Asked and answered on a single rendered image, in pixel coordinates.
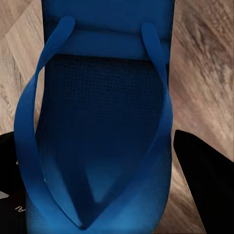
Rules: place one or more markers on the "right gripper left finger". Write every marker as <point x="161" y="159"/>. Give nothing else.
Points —
<point x="8" y="157"/>

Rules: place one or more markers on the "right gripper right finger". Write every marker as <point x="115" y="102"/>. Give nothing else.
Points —
<point x="210" y="177"/>

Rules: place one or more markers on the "sandal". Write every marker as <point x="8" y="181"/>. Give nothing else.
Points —
<point x="100" y="160"/>

